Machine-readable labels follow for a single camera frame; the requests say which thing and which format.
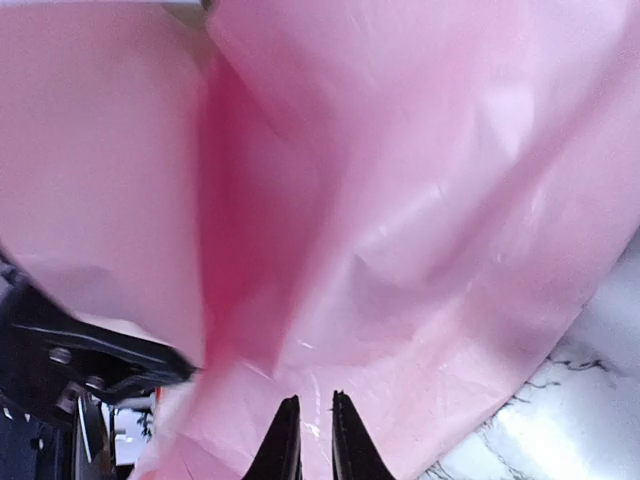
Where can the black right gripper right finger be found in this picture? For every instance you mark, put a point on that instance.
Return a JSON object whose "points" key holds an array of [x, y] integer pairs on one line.
{"points": [[354, 455]]}

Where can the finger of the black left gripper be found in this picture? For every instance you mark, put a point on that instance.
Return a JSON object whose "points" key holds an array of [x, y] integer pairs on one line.
{"points": [[48, 359]]}

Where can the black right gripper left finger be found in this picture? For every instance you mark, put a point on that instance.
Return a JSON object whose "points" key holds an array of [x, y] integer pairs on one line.
{"points": [[279, 455]]}

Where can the pink wrapping paper sheet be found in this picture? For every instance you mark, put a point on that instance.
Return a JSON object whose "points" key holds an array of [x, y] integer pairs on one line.
{"points": [[408, 201]]}

